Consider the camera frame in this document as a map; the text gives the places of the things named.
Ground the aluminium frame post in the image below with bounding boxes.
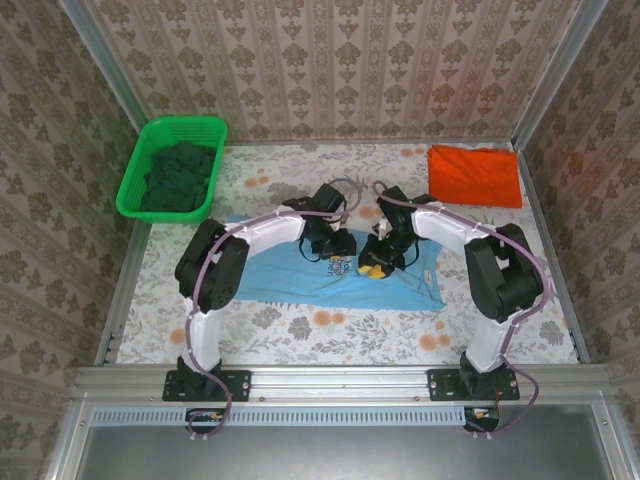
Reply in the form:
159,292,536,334
512,0,609,146
58,0,149,135

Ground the small black controller board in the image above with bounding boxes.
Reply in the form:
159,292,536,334
463,406,502,434
185,407,227,435

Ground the floral patterned table cloth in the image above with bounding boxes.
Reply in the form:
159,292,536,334
115,143,576,366

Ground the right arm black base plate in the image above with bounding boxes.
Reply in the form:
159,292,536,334
427,368,521,403

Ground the orange folded t-shirt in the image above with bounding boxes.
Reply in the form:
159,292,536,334
427,144,524,210

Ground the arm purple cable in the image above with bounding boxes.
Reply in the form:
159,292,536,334
184,177,364,444
372,180,551,441

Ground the grey metal panel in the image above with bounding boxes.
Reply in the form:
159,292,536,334
47,399,640,480

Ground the green plastic basket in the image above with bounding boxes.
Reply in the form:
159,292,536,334
115,115,229,225

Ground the left gripper thin black cable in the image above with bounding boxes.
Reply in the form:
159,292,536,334
297,238,324,262

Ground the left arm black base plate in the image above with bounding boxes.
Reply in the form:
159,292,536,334
162,368,251,403

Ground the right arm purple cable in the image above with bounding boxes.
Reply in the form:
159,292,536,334
372,180,551,441

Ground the aluminium side rail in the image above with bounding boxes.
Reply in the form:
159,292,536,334
94,219,151,366
517,148,591,364

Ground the slotted grey cable duct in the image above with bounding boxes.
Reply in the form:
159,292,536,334
91,405,474,427

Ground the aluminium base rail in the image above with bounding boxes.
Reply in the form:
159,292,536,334
74,363,616,404

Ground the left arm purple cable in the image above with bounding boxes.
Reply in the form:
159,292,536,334
184,177,364,444

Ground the dark green t-shirt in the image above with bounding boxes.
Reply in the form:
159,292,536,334
139,141,220,212

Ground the light blue printed t-shirt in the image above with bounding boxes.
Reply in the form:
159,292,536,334
233,214,449,314

